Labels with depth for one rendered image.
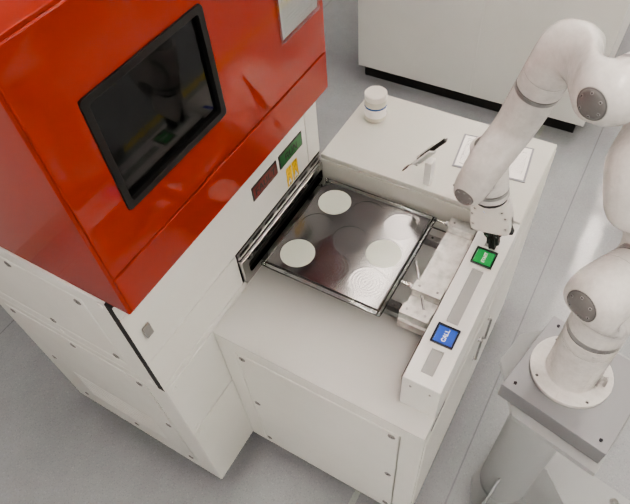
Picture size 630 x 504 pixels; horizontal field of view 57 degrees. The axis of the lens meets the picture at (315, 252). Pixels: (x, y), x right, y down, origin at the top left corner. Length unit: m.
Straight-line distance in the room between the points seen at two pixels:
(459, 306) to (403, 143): 0.59
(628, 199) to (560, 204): 1.99
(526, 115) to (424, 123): 0.73
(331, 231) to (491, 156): 0.59
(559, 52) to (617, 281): 0.42
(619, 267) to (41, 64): 1.00
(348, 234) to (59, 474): 1.49
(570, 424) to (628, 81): 0.80
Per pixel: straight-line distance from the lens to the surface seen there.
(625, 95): 0.99
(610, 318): 1.19
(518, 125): 1.25
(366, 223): 1.70
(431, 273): 1.62
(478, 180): 1.30
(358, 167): 1.77
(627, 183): 1.11
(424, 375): 1.38
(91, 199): 1.02
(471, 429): 2.38
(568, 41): 1.11
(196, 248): 1.40
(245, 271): 1.62
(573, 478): 2.39
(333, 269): 1.60
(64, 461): 2.57
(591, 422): 1.51
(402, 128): 1.89
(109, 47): 0.97
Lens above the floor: 2.19
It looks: 52 degrees down
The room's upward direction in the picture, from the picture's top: 6 degrees counter-clockwise
